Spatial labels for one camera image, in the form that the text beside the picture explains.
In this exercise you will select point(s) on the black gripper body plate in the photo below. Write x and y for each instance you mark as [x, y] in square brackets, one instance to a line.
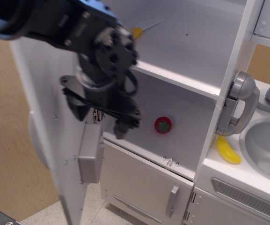
[106, 99]

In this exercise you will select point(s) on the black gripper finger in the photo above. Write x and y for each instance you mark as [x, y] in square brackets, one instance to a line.
[78, 108]
[121, 128]

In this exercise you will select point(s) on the white toy fridge door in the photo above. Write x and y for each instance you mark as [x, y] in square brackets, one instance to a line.
[59, 133]

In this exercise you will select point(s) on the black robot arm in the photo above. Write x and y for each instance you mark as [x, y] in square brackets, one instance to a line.
[105, 52]

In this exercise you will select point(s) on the white fridge inner shelf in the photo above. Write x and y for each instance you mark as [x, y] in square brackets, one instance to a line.
[179, 80]

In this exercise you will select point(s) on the grey dispenser back box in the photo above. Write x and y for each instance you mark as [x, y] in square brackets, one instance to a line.
[91, 153]

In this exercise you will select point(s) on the red toy tomato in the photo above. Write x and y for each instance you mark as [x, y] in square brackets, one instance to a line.
[163, 125]

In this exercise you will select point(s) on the white lower freezer door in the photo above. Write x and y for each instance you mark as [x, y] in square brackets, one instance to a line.
[141, 188]

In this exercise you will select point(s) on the plywood board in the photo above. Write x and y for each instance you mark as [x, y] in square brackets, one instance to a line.
[26, 186]

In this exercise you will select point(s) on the brass door hinge upper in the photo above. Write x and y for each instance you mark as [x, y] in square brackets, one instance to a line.
[193, 197]

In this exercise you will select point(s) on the brass door hinge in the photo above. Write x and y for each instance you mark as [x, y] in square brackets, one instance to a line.
[193, 197]
[187, 217]

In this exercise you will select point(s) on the brass door hinge lower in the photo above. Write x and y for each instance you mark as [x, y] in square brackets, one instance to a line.
[187, 217]

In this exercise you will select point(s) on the yellow toy banana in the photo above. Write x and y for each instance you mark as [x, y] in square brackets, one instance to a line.
[226, 152]

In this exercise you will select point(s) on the grey toy telephone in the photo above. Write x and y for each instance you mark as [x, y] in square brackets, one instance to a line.
[239, 106]

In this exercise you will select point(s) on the silver toy sink bowl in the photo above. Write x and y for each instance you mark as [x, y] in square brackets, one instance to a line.
[255, 145]

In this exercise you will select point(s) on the grey oven vent panel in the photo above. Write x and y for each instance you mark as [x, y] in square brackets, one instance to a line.
[241, 196]

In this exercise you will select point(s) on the white upper cabinet shelf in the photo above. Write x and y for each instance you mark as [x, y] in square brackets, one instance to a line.
[269, 21]

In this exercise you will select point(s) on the yellow handled toy knife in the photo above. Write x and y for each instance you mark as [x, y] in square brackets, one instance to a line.
[143, 25]

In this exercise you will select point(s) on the grey freezer door handle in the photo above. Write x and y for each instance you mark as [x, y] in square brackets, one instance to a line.
[171, 199]

